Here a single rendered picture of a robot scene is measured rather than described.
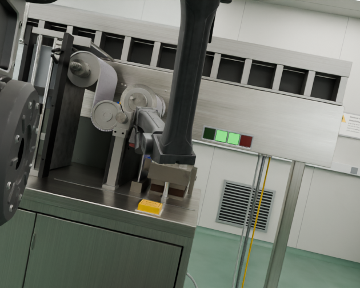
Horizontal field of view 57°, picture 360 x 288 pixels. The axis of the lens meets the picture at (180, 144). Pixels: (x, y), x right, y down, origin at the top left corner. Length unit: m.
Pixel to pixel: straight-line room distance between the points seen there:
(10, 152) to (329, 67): 1.59
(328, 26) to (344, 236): 2.43
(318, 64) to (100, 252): 1.27
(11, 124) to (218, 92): 1.40
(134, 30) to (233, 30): 2.51
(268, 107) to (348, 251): 3.08
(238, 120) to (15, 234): 1.06
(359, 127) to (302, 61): 2.65
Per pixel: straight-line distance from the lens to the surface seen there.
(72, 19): 1.85
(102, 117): 1.36
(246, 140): 1.62
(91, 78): 1.40
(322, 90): 1.80
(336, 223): 4.35
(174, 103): 0.63
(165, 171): 1.27
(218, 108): 1.63
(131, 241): 1.11
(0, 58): 0.40
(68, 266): 1.21
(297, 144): 1.68
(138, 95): 1.31
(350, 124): 4.25
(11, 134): 0.30
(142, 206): 1.07
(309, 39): 4.25
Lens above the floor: 1.19
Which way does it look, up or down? 3 degrees down
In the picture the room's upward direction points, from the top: 12 degrees clockwise
